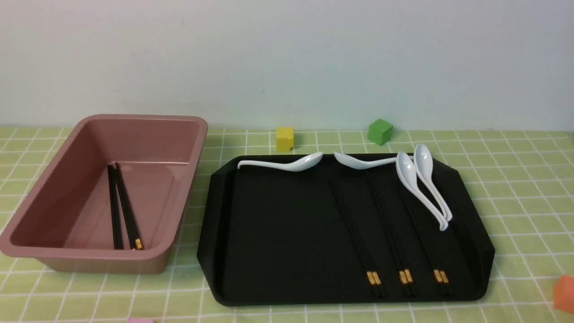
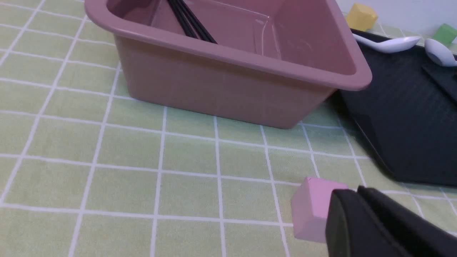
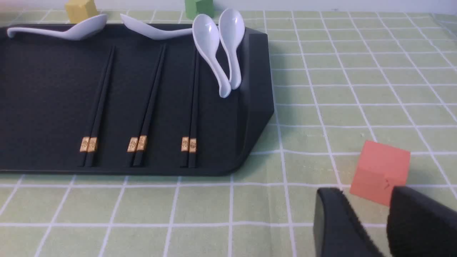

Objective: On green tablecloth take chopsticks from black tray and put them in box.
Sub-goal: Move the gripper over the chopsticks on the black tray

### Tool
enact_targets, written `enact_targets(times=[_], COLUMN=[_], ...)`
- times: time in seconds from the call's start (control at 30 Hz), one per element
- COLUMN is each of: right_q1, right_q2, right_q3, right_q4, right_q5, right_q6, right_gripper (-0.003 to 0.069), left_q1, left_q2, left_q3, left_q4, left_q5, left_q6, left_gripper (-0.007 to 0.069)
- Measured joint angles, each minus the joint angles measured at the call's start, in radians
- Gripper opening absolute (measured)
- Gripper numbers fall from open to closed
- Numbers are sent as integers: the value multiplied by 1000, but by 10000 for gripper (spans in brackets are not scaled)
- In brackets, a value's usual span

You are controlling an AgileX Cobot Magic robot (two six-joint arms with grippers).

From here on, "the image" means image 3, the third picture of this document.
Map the white ceramic spoon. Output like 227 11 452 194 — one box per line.
120 14 192 40
6 14 107 41
192 14 231 98
219 9 245 90

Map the orange wooden cube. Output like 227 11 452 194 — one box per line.
350 140 411 206

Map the white ceramic spoon far right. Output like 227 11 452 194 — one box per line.
219 9 245 90

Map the white ceramic spoon far left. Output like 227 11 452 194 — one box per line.
6 14 107 41

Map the yellow wooden cube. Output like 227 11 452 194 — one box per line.
64 0 99 24

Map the green wooden cube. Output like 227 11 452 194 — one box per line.
184 0 215 20

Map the black plastic tray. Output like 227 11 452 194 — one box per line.
0 24 274 177

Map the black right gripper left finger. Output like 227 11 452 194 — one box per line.
313 188 384 257

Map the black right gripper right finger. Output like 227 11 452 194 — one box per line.
387 186 457 257

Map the black chopstick gold band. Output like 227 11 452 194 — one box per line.
188 50 200 168
126 44 166 167
180 47 197 168
84 45 116 167
78 47 111 167
133 44 166 167

